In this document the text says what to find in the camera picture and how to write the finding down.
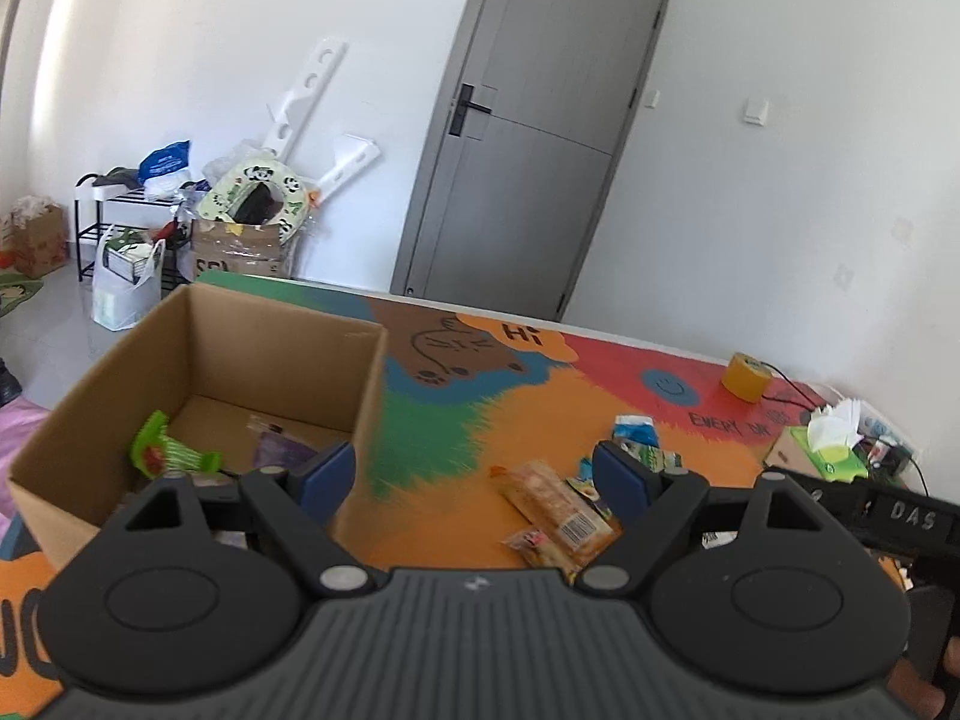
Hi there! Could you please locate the green milk bun packet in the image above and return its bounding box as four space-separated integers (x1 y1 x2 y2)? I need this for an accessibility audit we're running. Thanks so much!
619 439 683 473

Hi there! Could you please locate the purple round cake packet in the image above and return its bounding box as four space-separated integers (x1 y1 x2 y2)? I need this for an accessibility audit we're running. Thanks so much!
247 416 317 472

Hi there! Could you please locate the green snack packet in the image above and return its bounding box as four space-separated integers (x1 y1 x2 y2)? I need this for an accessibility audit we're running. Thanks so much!
128 411 221 479

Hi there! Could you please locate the person's right hand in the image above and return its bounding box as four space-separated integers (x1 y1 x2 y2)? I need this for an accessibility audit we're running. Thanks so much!
887 637 960 720

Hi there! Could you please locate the green blue candy packet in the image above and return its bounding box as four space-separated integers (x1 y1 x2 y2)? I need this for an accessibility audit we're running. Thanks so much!
566 457 615 523

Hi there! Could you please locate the blue silver snack packet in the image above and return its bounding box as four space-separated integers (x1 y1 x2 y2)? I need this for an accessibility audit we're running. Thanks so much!
612 415 659 447

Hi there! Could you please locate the orange biscuit packet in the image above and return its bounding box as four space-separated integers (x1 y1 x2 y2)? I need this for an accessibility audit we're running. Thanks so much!
490 460 619 578

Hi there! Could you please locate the green tissue box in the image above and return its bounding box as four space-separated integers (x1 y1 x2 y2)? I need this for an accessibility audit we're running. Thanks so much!
763 398 869 483

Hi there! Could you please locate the yellow tape roll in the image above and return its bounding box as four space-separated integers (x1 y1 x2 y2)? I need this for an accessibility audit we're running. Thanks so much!
721 353 773 405

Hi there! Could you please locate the floor cardboard box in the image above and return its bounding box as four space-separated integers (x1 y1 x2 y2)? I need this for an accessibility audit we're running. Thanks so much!
190 220 296 278

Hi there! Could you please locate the white shopping bag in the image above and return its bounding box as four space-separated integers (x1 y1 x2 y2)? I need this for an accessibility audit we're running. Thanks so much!
91 224 166 332

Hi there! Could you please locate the white slotted board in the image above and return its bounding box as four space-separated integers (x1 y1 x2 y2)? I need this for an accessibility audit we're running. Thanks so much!
314 133 382 202

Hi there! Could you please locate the black shoe rack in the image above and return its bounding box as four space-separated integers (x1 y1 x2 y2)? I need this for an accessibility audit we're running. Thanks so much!
71 171 194 294

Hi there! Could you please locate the blue plastic bag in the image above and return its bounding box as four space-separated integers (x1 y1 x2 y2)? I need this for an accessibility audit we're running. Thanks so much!
137 140 192 199

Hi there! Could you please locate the small brown cardboard box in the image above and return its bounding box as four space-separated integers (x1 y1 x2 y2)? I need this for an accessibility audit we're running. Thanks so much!
10 195 67 280

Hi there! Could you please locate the white plastic board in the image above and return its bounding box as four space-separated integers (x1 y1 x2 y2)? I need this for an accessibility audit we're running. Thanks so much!
262 37 348 161

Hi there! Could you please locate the grey door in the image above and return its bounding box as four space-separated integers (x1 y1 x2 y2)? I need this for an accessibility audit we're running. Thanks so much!
391 0 669 320

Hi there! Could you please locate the black cable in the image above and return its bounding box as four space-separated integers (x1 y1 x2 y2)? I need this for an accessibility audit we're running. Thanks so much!
757 358 932 501

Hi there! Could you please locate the panda pattern seat ring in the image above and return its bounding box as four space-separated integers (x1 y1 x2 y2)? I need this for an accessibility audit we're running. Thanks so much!
195 156 311 239

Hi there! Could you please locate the black door handle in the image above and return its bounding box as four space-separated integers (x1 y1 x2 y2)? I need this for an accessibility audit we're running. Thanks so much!
448 83 493 142

